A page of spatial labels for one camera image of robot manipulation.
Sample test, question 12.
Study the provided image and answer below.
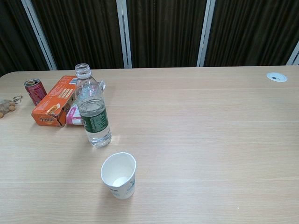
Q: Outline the white round cable grommet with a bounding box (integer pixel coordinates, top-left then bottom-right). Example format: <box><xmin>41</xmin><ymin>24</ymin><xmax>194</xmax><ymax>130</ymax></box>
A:
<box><xmin>266</xmin><ymin>72</ymin><xmax>288</xmax><ymax>83</ymax></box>

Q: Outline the pink floral plastic packet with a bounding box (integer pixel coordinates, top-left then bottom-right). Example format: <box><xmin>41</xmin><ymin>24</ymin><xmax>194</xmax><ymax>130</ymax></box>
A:
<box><xmin>66</xmin><ymin>79</ymin><xmax>107</xmax><ymax>126</ymax></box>

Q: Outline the beige plush toy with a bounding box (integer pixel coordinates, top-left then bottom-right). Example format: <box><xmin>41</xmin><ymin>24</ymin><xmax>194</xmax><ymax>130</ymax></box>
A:
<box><xmin>0</xmin><ymin>99</ymin><xmax>16</xmax><ymax>119</ymax></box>

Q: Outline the white partition post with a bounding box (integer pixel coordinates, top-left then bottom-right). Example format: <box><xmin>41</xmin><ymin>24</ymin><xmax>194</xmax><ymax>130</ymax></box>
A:
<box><xmin>286</xmin><ymin>41</ymin><xmax>299</xmax><ymax>66</ymax></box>
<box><xmin>116</xmin><ymin>0</ymin><xmax>133</xmax><ymax>69</ymax></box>
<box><xmin>196</xmin><ymin>0</ymin><xmax>216</xmax><ymax>68</ymax></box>
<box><xmin>21</xmin><ymin>0</ymin><xmax>58</xmax><ymax>70</ymax></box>

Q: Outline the red soda can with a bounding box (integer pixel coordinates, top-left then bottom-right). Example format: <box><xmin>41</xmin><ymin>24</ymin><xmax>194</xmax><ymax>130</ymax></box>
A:
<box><xmin>24</xmin><ymin>78</ymin><xmax>48</xmax><ymax>106</ymax></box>

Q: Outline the transparent plastic water bottle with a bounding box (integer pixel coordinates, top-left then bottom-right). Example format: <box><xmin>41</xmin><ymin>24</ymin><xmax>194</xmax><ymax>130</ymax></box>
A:
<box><xmin>74</xmin><ymin>63</ymin><xmax>112</xmax><ymax>149</ymax></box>

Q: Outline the orange cardboard box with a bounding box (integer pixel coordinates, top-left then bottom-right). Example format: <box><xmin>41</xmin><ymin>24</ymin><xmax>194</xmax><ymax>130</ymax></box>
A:
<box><xmin>31</xmin><ymin>75</ymin><xmax>79</xmax><ymax>127</ymax></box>

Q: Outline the white paper cup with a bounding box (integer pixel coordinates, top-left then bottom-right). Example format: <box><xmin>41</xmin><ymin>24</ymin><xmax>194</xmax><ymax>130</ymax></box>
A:
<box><xmin>100</xmin><ymin>152</ymin><xmax>137</xmax><ymax>200</ymax></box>

